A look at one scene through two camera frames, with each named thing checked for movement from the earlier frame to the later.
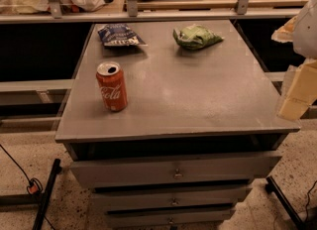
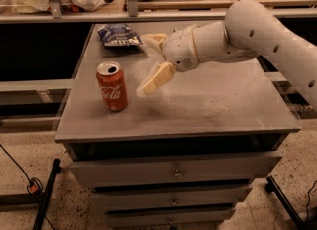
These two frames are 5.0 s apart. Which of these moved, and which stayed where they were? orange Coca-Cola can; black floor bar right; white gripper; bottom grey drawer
Moved: white gripper
Stayed: orange Coca-Cola can; bottom grey drawer; black floor bar right
